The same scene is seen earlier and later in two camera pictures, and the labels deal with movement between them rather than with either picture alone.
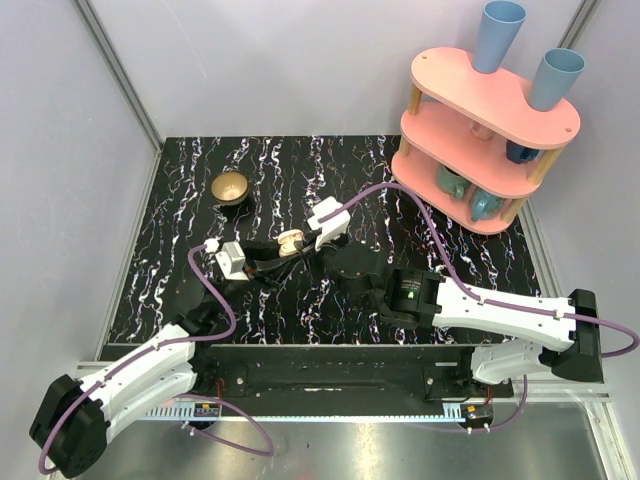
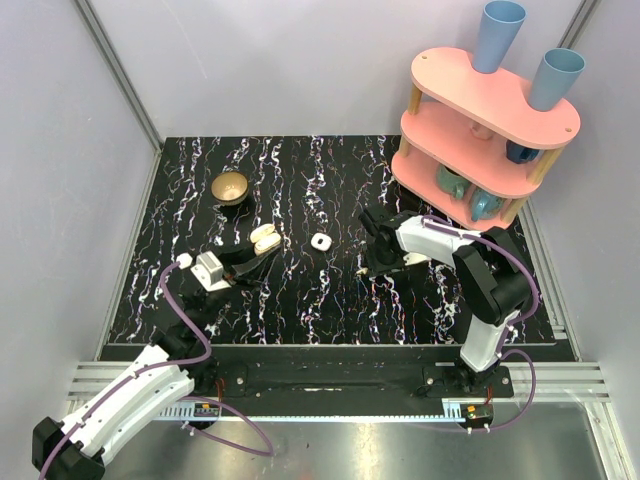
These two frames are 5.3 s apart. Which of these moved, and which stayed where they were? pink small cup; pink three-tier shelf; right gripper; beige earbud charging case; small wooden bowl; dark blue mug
Moved: right gripper; beige earbud charging case
Stayed: pink small cup; small wooden bowl; pink three-tier shelf; dark blue mug
